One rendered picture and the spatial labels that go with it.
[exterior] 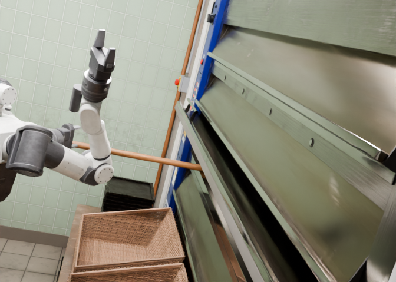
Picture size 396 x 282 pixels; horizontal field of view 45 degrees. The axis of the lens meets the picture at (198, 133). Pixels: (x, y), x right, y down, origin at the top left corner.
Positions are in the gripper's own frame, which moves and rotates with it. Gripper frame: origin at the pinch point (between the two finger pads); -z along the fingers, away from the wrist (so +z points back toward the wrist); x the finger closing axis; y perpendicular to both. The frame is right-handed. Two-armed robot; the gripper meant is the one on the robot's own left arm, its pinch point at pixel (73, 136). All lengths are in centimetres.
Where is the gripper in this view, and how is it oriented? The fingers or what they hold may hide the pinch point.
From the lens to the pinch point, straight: 212.7
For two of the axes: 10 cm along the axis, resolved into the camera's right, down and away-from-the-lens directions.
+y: 8.7, 3.1, -4.0
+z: -4.4, 0.9, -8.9
